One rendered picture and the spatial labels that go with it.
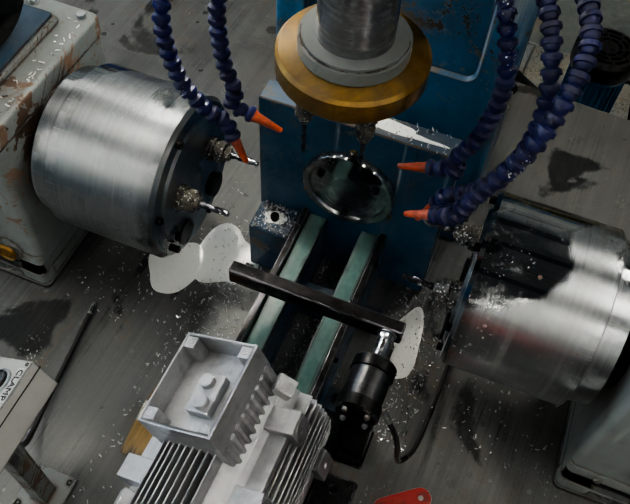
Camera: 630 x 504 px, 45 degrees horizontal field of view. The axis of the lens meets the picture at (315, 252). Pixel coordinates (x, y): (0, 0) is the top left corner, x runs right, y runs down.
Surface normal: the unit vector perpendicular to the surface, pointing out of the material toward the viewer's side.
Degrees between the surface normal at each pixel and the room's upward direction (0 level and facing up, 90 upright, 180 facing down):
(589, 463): 90
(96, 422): 0
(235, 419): 67
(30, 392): 61
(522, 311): 43
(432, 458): 0
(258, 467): 23
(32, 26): 0
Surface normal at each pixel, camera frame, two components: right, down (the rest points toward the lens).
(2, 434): 0.83, 0.02
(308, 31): 0.04, -0.56
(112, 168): -0.22, 0.11
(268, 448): -0.32, -0.65
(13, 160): 0.93, 0.33
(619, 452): -0.37, 0.76
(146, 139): -0.09, -0.26
